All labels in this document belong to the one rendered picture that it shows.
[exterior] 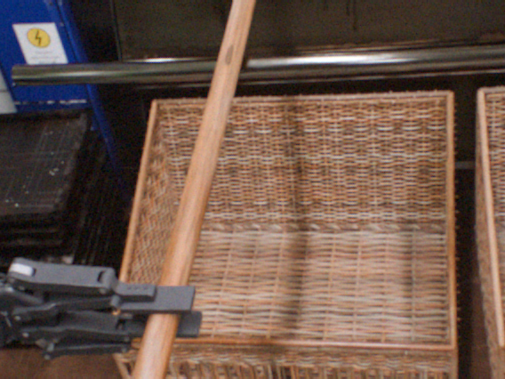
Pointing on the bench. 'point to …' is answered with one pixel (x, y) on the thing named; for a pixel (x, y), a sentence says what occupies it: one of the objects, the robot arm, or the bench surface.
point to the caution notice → (40, 44)
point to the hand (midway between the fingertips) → (163, 311)
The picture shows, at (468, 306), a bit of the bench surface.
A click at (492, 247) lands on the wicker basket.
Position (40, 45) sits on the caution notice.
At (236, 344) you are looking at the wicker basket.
